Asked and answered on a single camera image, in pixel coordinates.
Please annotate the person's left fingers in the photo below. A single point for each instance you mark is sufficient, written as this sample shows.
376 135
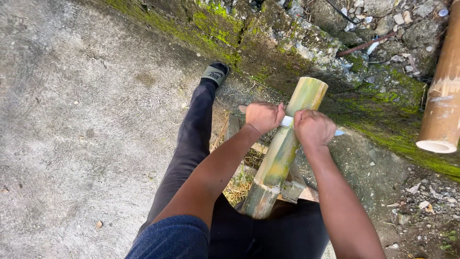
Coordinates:
281 112

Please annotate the green bamboo pole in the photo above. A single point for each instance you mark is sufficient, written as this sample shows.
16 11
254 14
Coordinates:
284 151

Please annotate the green black slide sandal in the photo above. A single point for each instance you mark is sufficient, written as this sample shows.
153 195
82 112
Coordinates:
215 73

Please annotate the wooden work stand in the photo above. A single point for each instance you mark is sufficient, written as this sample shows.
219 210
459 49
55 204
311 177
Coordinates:
293 189

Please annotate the person's right hand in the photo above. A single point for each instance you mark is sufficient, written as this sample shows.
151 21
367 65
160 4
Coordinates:
314 128

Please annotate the black trousers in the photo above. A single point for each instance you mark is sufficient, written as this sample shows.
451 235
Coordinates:
194 136

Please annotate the blue shirt sleeve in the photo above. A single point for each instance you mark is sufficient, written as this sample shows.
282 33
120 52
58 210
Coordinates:
172 239

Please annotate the heap of stone rubble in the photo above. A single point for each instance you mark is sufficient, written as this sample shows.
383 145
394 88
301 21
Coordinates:
388 25

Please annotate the brown dry bamboo pole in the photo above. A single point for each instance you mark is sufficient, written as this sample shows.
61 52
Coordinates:
442 108

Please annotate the person's right fingers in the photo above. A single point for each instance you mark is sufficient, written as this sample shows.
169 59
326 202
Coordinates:
297 119

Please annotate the rusty metal rod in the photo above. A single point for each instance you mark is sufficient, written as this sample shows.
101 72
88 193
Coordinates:
364 44

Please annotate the small round bottle cap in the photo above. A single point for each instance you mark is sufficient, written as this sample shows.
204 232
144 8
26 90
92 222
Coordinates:
443 12

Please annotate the person's left hand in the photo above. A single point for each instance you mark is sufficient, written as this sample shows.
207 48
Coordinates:
262 115

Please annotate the pile of bamboo shavings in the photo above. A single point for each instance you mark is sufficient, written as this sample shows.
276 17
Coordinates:
237 187

